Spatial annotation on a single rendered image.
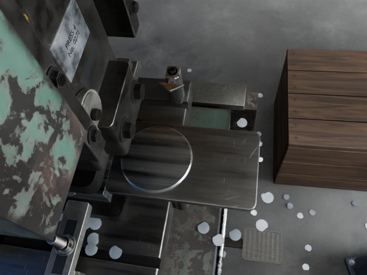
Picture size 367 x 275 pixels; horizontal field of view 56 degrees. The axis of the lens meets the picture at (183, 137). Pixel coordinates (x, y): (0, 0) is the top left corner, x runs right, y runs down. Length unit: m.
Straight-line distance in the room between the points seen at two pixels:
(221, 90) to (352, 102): 0.53
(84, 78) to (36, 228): 0.20
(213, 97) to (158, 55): 0.99
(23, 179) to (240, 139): 0.43
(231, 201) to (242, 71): 1.17
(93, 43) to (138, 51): 1.39
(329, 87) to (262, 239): 0.54
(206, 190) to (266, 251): 0.64
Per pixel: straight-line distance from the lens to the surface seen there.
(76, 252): 0.62
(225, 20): 1.90
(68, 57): 0.38
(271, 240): 1.19
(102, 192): 0.60
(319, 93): 1.22
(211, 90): 0.83
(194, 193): 0.57
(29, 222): 0.26
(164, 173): 0.58
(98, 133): 0.35
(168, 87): 0.67
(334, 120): 1.18
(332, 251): 1.40
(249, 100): 0.84
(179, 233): 0.70
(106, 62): 0.47
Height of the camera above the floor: 1.32
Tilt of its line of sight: 62 degrees down
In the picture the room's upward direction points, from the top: 11 degrees counter-clockwise
